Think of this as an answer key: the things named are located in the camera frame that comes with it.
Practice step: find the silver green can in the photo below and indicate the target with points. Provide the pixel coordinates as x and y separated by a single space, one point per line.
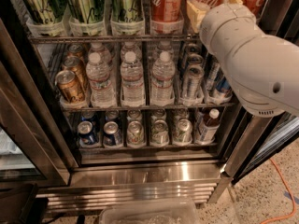
135 134
182 134
159 136

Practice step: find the green drink can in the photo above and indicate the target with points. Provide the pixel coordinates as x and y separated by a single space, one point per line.
87 16
127 15
46 17

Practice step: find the gold can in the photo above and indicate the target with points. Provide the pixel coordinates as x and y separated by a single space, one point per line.
76 50
76 65
69 86

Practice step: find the middle green drink can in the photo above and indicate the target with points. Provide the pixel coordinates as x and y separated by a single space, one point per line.
87 16

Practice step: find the front silver slim can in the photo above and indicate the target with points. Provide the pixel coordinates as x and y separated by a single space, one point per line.
191 81

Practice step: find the left green drink can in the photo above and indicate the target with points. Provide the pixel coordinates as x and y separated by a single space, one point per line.
46 17

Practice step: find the clear plastic bin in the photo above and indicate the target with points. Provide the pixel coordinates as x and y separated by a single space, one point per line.
163 211

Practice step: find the right front water bottle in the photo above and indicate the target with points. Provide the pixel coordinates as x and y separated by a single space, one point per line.
162 77

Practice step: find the white capped drink bottle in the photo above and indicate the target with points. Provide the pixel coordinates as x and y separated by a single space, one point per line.
207 127

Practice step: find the front blue slim can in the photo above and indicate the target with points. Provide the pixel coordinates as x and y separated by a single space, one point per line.
222 89

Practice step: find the middle front water bottle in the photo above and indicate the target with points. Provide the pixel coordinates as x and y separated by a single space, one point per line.
132 80

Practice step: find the left blue pepsi can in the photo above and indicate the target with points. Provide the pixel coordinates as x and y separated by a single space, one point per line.
87 133

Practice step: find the front gold can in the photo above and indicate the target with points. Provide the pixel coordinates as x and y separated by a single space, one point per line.
69 86

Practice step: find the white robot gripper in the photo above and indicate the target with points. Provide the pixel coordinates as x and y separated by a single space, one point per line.
224 10

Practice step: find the stainless steel fridge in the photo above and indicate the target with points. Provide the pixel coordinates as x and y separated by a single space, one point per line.
77 179

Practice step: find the front silver green can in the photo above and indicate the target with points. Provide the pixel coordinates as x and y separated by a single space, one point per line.
135 134

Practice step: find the right green drink can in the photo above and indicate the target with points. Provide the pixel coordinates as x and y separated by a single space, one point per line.
127 15

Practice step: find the middle gold can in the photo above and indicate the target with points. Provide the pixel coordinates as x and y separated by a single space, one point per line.
76 65

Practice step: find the open fridge door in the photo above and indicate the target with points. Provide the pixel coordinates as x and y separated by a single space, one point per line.
261 140

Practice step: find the water bottle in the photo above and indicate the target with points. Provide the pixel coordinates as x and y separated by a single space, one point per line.
132 80
98 73
162 77

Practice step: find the left front water bottle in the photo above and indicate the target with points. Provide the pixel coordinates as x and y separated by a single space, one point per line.
98 73

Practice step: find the blue pepsi can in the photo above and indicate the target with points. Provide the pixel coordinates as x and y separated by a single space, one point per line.
112 135
87 133

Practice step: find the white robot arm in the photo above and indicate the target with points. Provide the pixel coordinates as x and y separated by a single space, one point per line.
261 69

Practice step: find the back gold can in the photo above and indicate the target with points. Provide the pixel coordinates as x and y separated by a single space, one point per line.
76 50

